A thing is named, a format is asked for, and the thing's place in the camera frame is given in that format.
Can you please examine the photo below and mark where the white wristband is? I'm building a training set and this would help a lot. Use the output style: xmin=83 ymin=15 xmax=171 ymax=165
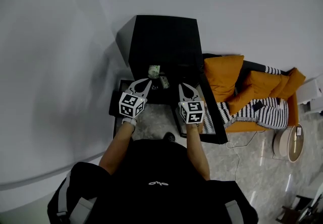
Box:
xmin=122 ymin=117 xmax=138 ymax=127

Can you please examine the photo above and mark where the person's right forearm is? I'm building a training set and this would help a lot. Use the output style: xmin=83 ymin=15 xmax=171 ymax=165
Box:
xmin=185 ymin=123 xmax=211 ymax=181

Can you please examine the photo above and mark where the black white striped blanket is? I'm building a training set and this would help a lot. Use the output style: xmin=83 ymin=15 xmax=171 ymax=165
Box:
xmin=217 ymin=65 xmax=290 ymax=131

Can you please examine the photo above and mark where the person's black top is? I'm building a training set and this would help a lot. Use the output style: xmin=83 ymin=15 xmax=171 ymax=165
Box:
xmin=47 ymin=139 xmax=259 ymax=224

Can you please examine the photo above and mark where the orange sofa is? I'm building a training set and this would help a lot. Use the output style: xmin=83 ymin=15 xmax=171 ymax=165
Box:
xmin=203 ymin=53 xmax=307 ymax=134

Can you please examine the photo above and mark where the white floor cable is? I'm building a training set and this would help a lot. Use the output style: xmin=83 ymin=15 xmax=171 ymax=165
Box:
xmin=225 ymin=129 xmax=264 ymax=181

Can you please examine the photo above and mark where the dark wooden chair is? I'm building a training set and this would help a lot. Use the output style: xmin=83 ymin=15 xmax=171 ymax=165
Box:
xmin=276 ymin=194 xmax=313 ymax=224

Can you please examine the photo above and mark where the orange sofa cushion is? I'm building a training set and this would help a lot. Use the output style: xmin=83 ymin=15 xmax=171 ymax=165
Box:
xmin=271 ymin=67 xmax=306 ymax=100
xmin=203 ymin=54 xmax=245 ymax=104
xmin=228 ymin=70 xmax=282 ymax=115

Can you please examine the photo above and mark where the person's right black shoe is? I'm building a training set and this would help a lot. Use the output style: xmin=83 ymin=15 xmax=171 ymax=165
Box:
xmin=163 ymin=132 xmax=177 ymax=143

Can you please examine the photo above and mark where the clear plastic bottle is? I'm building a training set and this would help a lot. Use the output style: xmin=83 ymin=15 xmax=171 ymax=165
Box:
xmin=159 ymin=75 xmax=171 ymax=90

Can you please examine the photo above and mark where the black glass-door cabinet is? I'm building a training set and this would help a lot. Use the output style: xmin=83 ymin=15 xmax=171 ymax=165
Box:
xmin=116 ymin=15 xmax=228 ymax=145

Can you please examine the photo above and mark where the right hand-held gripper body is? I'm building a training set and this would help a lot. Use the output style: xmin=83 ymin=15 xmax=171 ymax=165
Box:
xmin=178 ymin=100 xmax=205 ymax=125

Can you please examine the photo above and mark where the round beige side table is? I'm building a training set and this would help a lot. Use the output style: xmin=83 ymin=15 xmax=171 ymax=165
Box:
xmin=273 ymin=123 xmax=304 ymax=163

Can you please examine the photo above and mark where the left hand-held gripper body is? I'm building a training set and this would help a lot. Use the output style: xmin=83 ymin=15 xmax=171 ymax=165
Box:
xmin=118 ymin=91 xmax=148 ymax=119

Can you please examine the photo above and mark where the white storage shelf unit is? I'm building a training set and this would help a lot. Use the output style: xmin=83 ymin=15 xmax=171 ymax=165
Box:
xmin=296 ymin=74 xmax=323 ymax=116

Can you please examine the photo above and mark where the person's left forearm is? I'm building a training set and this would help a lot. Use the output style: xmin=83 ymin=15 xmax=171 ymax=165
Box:
xmin=98 ymin=119 xmax=137 ymax=176

